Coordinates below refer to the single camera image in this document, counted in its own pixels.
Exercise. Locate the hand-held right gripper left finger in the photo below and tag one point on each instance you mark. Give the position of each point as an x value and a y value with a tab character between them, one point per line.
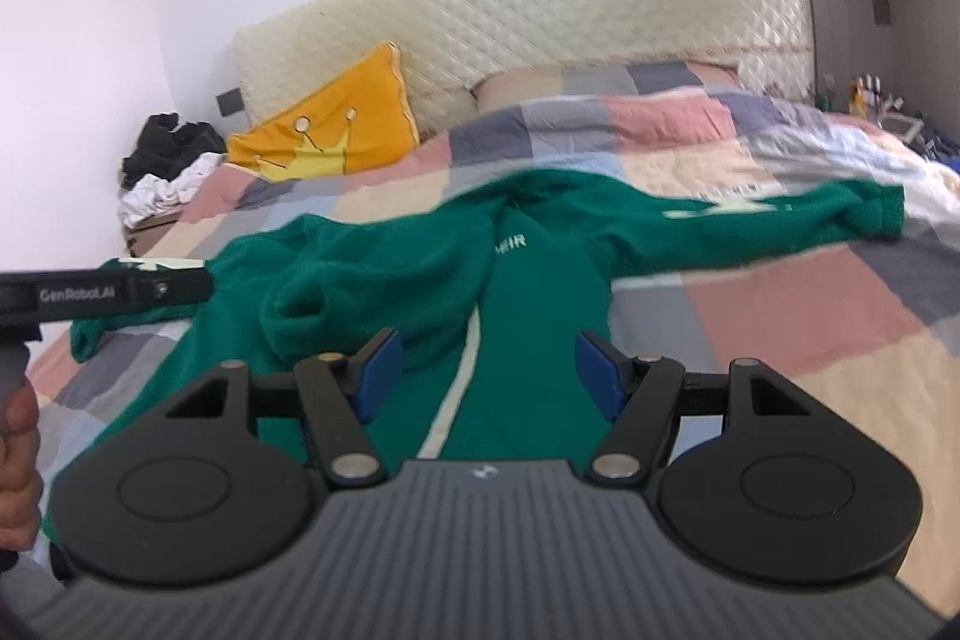
379	377

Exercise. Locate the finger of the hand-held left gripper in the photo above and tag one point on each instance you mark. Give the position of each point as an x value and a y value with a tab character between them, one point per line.
172	287

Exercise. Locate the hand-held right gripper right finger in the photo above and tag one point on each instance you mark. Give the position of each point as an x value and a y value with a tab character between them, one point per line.
600	377

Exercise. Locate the green sweatshirt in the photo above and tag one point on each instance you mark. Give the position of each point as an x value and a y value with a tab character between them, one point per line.
540	310

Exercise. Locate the white crumpled clothes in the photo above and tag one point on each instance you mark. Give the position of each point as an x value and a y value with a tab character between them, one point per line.
169	190

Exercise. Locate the black clothes pile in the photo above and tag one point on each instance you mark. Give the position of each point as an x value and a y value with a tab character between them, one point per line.
172	145

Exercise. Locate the person's left hand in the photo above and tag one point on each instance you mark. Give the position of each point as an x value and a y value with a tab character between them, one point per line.
19	460

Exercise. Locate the wooden nightstand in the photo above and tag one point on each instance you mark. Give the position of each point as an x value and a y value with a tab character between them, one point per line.
150	235

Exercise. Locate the plaid patchwork duvet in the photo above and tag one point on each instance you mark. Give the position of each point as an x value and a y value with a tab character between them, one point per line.
787	325

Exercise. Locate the yellow crown pillow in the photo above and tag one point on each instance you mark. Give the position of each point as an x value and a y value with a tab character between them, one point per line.
337	115

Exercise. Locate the plaid pillow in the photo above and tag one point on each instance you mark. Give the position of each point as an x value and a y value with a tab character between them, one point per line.
555	85

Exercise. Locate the green bottle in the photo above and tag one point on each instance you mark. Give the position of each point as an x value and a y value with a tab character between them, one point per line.
825	91

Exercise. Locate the cream quilted headboard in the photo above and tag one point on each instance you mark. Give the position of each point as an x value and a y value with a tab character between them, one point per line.
562	10

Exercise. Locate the orange bottle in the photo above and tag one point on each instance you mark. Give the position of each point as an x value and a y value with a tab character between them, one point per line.
859	96

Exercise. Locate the dark wall switch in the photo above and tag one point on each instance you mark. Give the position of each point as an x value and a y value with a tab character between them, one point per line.
883	12
229	102

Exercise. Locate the white picture frame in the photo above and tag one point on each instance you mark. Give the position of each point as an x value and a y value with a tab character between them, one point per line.
904	128

